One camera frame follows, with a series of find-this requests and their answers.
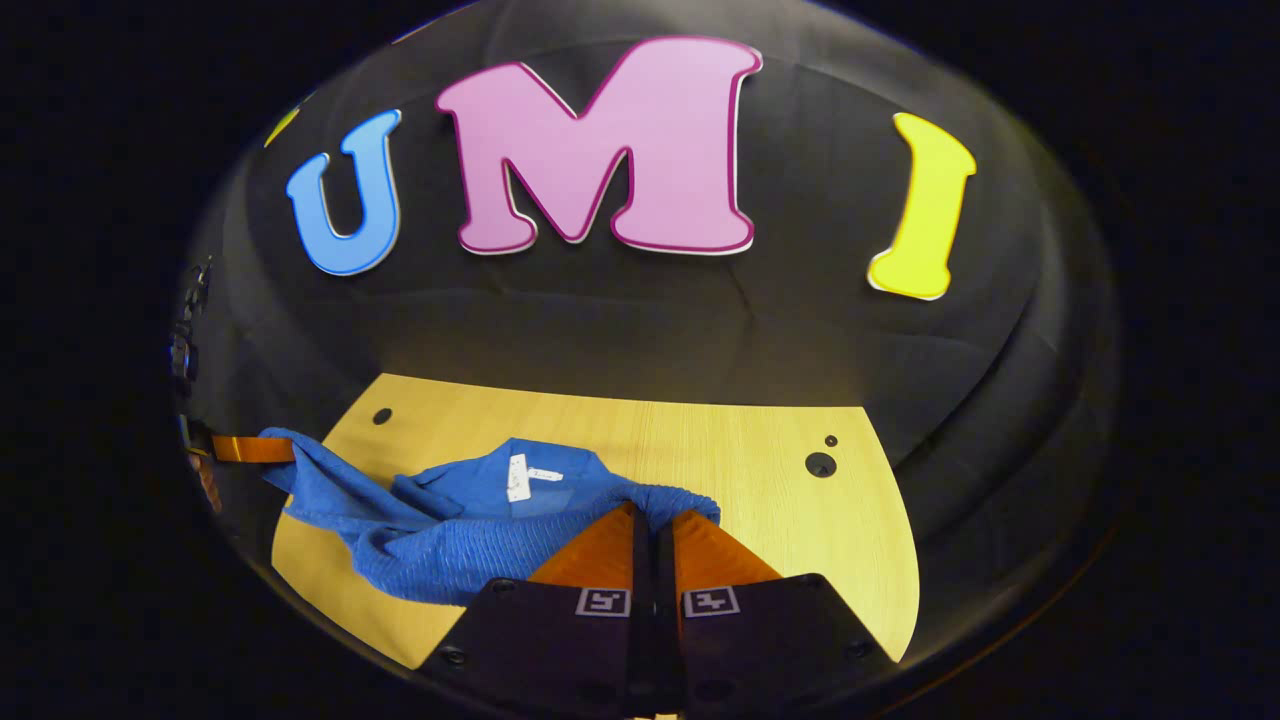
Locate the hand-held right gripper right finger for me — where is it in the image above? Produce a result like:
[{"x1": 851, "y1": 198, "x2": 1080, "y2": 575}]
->
[{"x1": 657, "y1": 508, "x2": 893, "y2": 719}]

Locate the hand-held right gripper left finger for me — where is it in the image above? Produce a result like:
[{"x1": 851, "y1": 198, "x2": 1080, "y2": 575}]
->
[{"x1": 425, "y1": 502, "x2": 663, "y2": 719}]

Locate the blue button shirt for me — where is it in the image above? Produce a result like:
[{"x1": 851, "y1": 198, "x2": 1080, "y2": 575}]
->
[{"x1": 260, "y1": 428, "x2": 723, "y2": 607}]

